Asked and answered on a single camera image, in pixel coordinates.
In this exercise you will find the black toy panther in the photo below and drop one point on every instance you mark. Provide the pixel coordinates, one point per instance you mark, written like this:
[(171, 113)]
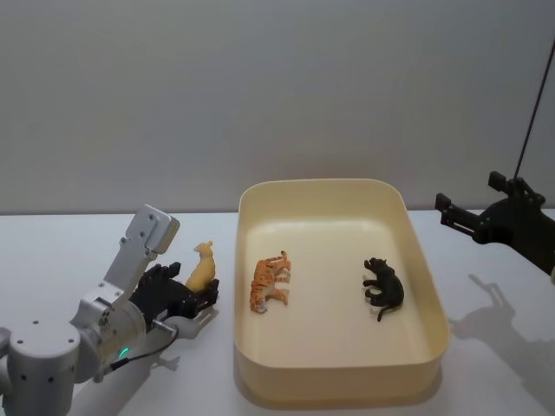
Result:
[(388, 288)]

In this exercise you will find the cream plastic tray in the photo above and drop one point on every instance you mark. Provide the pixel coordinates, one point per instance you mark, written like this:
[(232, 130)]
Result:
[(338, 346)]

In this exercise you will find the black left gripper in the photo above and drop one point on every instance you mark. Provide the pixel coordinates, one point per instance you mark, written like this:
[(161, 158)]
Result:
[(158, 297)]

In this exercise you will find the orange striped toy tiger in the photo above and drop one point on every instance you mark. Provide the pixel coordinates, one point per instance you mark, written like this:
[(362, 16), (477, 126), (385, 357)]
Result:
[(266, 281)]

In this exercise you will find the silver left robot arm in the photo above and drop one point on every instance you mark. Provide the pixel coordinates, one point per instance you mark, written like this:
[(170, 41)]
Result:
[(43, 349)]

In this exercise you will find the yellow toy animal figure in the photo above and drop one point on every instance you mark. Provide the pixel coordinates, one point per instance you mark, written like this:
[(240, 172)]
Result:
[(201, 273)]

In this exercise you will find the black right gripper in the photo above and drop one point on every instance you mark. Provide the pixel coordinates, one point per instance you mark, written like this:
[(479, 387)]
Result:
[(520, 229)]

